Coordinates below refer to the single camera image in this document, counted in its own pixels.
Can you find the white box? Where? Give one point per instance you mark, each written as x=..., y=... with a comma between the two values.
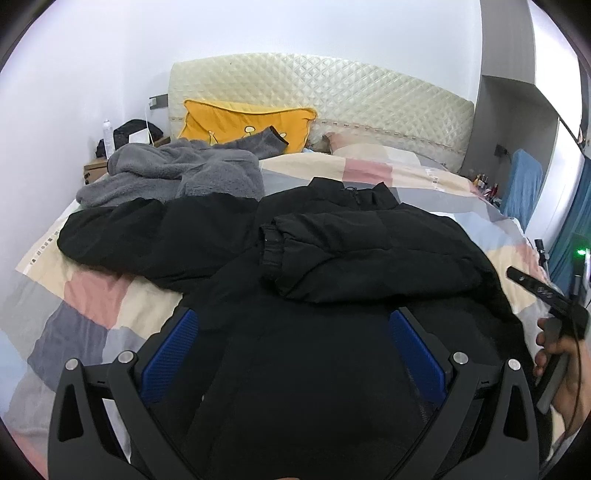
x=138, y=138

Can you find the grey fleece garment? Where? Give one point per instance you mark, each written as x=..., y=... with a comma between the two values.
x=184, y=170

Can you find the cream quilted headboard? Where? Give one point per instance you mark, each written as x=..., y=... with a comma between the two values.
x=369, y=92

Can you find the blue curtain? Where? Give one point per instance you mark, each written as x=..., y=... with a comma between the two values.
x=568, y=221

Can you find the pastel patchwork quilt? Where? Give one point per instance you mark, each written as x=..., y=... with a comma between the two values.
x=92, y=295

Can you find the grey white wardrobe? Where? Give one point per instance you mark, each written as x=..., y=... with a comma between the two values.
x=508, y=106

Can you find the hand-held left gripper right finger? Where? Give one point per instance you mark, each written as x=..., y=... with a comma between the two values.
x=416, y=356

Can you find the person's right hand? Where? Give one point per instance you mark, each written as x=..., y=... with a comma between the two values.
x=577, y=392

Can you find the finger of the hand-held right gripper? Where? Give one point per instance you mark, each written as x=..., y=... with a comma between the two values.
x=535, y=285

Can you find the wooden nightstand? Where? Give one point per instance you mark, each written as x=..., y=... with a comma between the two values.
x=94, y=169

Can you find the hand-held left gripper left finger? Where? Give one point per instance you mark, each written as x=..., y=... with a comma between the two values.
x=170, y=356

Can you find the clear water bottle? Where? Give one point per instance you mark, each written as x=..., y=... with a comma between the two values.
x=108, y=138

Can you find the black desk device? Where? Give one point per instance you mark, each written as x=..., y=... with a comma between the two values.
x=541, y=251

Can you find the grey wall socket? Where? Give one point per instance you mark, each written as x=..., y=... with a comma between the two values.
x=159, y=101

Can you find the pink pillow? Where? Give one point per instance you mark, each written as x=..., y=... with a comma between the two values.
x=360, y=146

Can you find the yellow pillow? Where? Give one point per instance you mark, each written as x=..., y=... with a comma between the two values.
x=231, y=122

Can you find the blue covered chair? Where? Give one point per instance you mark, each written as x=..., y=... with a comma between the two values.
x=524, y=184

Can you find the black padded jacket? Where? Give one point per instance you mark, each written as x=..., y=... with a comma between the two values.
x=323, y=258

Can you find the row of cosmetic bottles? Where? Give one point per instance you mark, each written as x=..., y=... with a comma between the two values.
x=485, y=184

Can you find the black bag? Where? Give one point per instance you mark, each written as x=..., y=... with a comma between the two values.
x=131, y=127

